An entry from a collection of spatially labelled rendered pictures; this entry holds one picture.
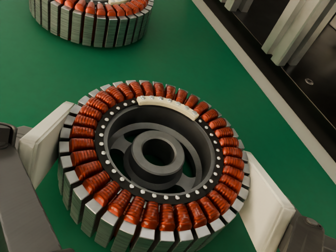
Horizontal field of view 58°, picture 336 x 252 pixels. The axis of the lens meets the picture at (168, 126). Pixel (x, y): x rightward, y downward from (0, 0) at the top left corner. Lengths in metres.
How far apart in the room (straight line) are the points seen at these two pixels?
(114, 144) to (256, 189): 0.09
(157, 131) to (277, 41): 0.19
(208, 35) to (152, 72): 0.11
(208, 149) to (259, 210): 0.05
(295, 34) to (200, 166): 0.17
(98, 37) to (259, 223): 0.19
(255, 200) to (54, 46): 0.20
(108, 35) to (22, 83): 0.08
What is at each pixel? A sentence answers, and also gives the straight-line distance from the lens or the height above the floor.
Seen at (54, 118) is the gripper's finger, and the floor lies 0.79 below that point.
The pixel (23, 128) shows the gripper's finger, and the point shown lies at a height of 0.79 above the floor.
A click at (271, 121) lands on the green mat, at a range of 0.29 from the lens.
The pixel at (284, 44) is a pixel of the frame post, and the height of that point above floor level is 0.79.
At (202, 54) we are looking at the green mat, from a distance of 0.33.
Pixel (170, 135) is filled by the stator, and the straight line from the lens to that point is 0.19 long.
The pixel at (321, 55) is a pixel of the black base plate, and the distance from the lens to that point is 0.40.
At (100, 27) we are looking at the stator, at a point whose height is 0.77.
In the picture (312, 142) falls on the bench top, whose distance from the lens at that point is 0.30.
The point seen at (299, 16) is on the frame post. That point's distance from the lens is 0.31.
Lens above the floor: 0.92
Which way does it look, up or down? 45 degrees down
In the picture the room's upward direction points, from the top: 23 degrees clockwise
